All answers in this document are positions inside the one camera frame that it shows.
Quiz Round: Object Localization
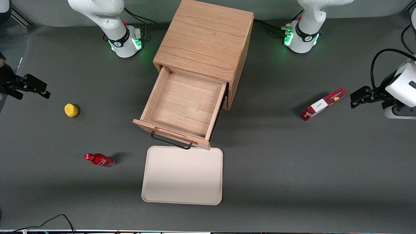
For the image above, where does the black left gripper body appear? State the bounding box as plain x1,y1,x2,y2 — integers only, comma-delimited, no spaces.
369,89,395,104

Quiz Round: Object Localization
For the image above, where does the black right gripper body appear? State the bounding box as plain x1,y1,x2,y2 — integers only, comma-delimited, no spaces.
0,75,34,95

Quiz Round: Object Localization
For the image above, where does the black metal drawer handle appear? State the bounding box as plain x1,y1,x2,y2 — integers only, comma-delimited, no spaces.
150,130,193,150

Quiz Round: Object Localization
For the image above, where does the wooden drawer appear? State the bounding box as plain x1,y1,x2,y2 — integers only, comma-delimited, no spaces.
133,65,228,151

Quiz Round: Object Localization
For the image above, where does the wooden drawer cabinet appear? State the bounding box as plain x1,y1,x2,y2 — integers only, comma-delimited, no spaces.
153,0,254,111

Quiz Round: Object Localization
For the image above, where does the yellow lemon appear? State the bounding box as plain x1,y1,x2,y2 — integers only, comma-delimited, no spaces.
64,103,79,118

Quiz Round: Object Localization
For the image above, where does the red tartan cookie box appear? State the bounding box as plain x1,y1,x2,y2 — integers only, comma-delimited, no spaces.
301,87,347,122

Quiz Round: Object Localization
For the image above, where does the red drink bottle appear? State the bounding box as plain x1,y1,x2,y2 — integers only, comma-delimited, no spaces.
84,153,115,168

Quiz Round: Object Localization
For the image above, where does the beige plastic tray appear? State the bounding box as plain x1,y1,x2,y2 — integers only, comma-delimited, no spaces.
141,146,223,206

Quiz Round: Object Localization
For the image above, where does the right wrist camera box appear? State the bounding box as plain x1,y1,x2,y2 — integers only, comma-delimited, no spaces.
23,74,48,93

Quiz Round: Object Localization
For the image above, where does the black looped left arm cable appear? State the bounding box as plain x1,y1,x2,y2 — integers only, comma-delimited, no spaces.
370,48,416,91

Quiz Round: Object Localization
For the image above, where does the black curved cable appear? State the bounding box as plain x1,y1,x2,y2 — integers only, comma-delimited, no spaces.
401,24,416,55

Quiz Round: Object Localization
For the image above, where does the black left arm base cable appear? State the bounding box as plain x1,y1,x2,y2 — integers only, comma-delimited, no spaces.
253,19,287,32
260,23,289,37

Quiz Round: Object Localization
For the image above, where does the black arm base cable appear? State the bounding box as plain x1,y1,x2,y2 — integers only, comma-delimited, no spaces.
253,19,287,32
260,23,289,37
124,7,157,25

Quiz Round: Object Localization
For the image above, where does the thin black table cable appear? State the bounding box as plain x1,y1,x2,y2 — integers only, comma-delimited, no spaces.
13,214,76,234

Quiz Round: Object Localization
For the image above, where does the black right arm base cable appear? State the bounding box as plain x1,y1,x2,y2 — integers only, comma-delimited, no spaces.
124,7,157,25

